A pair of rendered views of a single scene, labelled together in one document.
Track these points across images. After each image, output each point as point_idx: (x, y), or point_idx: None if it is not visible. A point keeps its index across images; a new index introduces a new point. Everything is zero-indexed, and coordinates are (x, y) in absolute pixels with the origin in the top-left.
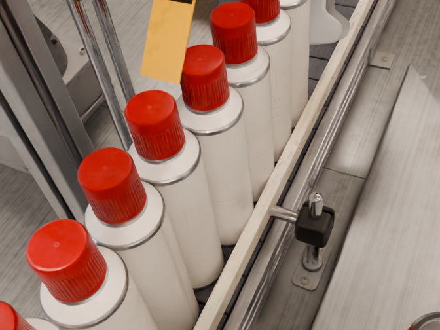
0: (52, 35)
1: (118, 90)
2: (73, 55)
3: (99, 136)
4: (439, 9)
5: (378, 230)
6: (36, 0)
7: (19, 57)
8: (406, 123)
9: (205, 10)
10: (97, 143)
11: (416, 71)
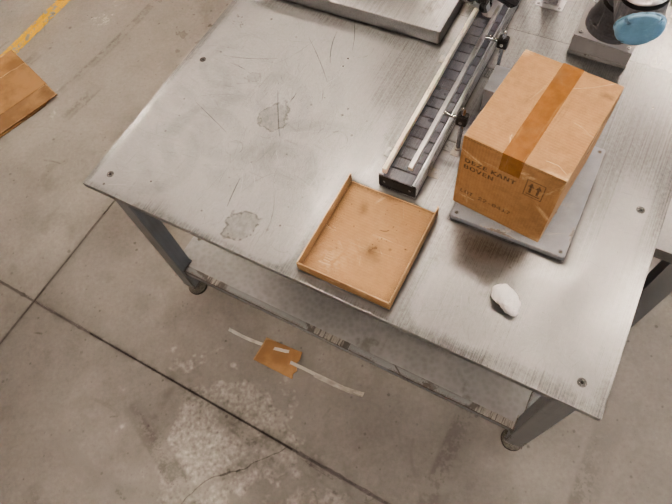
0: (596, 28)
1: (564, 51)
2: (585, 31)
3: (565, 31)
4: (411, 86)
5: None
6: (642, 113)
7: None
8: (446, 9)
9: None
10: (565, 28)
11: (438, 28)
